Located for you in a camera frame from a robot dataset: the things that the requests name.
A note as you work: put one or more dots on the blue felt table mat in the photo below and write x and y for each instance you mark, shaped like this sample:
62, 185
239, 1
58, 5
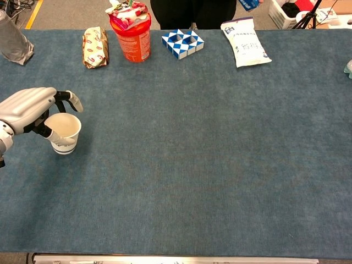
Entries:
176, 151

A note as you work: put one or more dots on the black tripod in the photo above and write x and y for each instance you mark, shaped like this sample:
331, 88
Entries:
305, 17

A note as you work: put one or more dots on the gold red snack packet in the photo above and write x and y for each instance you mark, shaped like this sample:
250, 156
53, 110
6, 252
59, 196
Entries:
94, 48

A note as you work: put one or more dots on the blue white snake puzzle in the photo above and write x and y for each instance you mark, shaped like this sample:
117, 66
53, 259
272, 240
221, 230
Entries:
178, 52

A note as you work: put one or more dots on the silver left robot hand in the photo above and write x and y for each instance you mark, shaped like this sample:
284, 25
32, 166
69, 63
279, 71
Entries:
24, 107

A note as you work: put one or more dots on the white paper cup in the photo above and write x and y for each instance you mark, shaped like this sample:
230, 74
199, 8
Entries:
66, 126

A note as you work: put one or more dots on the pink red snack bag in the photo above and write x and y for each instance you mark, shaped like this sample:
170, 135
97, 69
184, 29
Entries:
129, 13

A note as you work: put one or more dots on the person in black trousers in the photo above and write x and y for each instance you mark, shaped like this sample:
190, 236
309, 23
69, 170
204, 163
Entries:
192, 11

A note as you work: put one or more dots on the white detergent refill pouch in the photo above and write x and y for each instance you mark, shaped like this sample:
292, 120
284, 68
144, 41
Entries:
247, 46

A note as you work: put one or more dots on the aluminium table rail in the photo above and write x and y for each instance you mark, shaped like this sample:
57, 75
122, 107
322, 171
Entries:
176, 259

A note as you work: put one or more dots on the white printed packet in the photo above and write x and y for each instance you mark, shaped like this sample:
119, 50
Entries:
325, 15

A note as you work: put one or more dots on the orange plastic canister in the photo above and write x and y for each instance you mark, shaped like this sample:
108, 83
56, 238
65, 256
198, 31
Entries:
134, 44

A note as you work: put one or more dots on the grey foil pouch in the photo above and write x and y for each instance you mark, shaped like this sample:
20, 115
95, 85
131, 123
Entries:
13, 41

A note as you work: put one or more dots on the blue carton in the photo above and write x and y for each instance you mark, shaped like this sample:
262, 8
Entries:
248, 4

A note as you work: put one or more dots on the white plastic basket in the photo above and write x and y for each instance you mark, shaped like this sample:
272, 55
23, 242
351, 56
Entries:
277, 13

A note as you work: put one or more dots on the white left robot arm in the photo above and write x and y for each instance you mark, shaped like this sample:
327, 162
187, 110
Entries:
4, 140

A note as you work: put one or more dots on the cardboard box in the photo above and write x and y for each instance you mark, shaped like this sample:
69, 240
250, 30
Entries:
341, 5

